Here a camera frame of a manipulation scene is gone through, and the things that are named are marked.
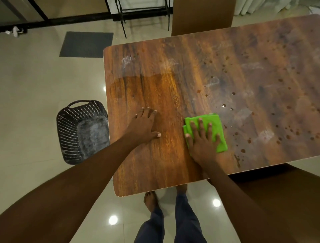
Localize brown upholstered chair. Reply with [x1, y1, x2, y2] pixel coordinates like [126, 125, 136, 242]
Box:
[171, 0, 237, 37]
[229, 163, 320, 243]

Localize black metal rack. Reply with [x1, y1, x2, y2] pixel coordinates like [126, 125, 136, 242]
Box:
[114, 0, 173, 39]

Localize person's right hand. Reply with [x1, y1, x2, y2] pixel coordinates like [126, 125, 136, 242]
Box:
[184, 118, 222, 167]

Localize green cleaning cloth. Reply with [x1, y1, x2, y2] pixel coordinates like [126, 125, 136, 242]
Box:
[182, 113, 228, 154]

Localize person's left foot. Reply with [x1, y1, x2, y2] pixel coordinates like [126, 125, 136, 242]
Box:
[144, 191, 160, 213]

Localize person's blue trousers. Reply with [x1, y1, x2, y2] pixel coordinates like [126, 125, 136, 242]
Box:
[134, 194, 208, 243]

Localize wooden table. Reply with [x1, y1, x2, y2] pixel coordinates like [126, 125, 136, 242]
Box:
[103, 14, 320, 198]

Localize person's left forearm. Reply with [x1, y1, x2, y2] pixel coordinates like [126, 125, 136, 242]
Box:
[0, 136, 140, 243]

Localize white power plug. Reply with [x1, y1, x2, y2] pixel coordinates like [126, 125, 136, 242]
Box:
[5, 26, 24, 38]

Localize person's right foot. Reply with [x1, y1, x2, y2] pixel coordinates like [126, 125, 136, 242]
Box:
[176, 184, 188, 197]

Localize black framed glass door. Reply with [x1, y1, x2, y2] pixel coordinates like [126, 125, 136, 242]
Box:
[0, 0, 110, 28]

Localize person's foot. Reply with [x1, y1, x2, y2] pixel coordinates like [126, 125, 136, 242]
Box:
[144, 191, 160, 213]
[176, 184, 188, 197]

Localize person's left hand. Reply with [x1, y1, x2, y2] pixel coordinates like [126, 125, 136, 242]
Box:
[124, 107, 162, 148]

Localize dark grey floor mat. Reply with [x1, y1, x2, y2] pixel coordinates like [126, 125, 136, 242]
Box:
[59, 31, 114, 58]

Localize white curtain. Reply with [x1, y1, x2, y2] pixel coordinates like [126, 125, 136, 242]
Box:
[234, 0, 300, 16]

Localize person's right forearm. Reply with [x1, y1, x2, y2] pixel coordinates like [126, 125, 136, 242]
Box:
[204, 160, 293, 243]

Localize black plastic basket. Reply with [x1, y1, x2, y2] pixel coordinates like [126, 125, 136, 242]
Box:
[56, 100, 110, 166]

